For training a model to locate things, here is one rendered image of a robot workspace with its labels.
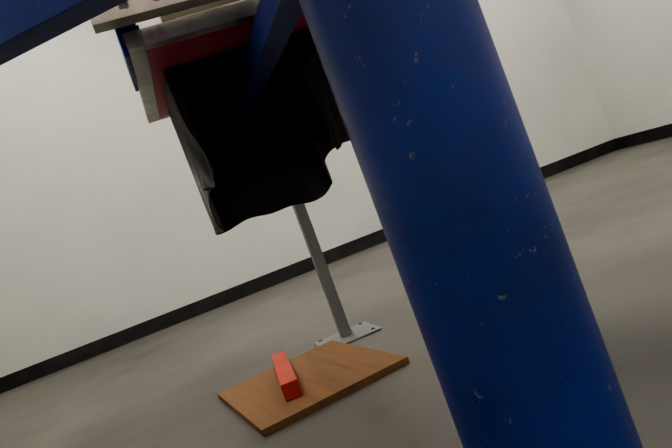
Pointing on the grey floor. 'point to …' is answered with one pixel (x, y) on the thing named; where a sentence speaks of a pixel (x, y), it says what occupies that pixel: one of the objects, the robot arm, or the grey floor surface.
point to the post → (330, 286)
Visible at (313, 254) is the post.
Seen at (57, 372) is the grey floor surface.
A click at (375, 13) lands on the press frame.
